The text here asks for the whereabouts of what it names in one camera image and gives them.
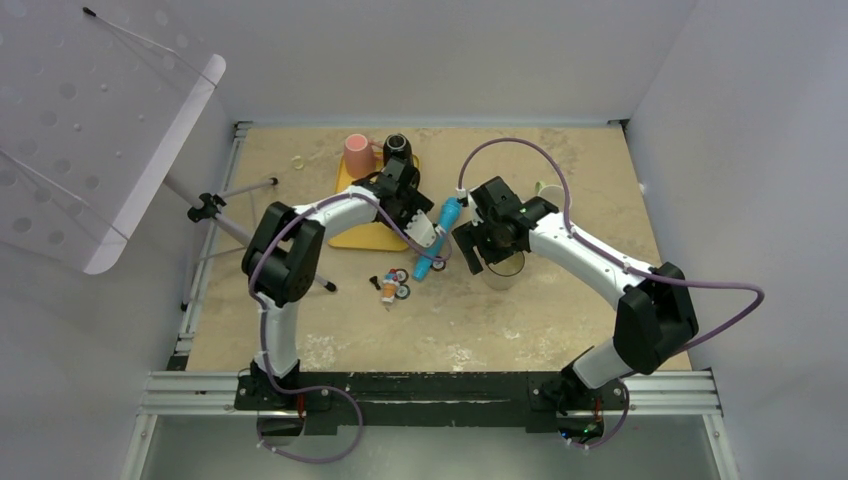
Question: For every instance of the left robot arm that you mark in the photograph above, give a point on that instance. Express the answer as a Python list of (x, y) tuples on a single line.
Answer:
[(282, 257)]

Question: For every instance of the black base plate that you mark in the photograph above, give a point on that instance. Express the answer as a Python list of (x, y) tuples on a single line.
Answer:
[(537, 402)]

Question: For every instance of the white perforated panel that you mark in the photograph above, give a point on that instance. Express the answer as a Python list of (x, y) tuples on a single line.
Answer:
[(97, 100)]

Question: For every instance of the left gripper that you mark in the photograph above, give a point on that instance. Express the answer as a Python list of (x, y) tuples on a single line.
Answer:
[(417, 202)]

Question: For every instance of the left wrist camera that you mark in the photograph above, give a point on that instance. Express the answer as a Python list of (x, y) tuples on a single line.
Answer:
[(421, 230)]

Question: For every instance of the pink mug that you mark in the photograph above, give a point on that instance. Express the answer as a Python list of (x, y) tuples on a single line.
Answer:
[(359, 155)]

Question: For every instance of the light green mug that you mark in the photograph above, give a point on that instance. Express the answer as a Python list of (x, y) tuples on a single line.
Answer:
[(553, 193)]

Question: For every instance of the ice cream cone toy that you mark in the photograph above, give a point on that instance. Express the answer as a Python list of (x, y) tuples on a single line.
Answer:
[(390, 285)]

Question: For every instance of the tripod stand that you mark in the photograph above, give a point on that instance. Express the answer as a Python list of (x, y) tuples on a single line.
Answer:
[(207, 206)]

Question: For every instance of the blue toy microphone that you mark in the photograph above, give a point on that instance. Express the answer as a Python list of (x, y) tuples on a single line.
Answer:
[(449, 214)]

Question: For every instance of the black mug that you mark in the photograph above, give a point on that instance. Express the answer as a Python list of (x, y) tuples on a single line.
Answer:
[(397, 148)]

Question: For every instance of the poker chip 100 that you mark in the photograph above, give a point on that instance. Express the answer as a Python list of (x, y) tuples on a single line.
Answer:
[(401, 275)]

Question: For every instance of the cream mug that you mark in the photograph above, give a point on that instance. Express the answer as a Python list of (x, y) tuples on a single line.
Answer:
[(503, 275)]

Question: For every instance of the yellow tray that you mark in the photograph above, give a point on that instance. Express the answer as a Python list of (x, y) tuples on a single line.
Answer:
[(372, 236)]

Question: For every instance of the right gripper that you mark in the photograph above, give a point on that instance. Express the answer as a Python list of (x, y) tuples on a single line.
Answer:
[(468, 235)]

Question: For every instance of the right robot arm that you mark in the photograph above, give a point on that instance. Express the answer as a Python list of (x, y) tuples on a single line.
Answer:
[(654, 312)]

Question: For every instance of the poker chip 50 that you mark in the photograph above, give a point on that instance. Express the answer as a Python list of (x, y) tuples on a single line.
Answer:
[(402, 292)]

